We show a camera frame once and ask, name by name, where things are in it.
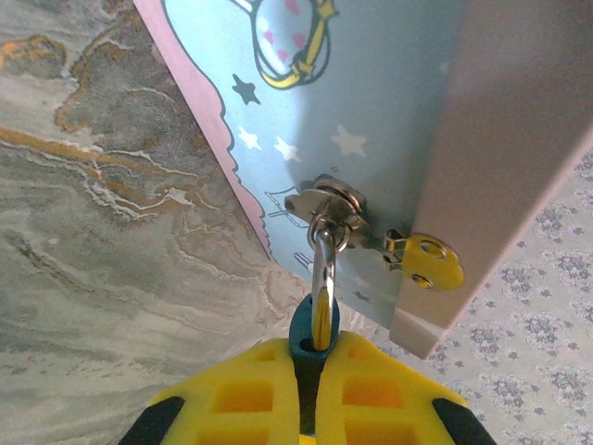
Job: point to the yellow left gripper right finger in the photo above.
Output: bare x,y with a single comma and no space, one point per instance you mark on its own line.
375,394

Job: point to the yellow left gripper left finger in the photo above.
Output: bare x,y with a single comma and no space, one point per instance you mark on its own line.
241,398

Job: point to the silver key with blue head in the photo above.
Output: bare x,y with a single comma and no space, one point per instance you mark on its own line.
323,296

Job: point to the silver hasp latch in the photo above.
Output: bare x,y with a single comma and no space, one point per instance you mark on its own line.
426,264

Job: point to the blue cartoon tin box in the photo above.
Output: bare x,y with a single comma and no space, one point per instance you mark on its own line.
380,92

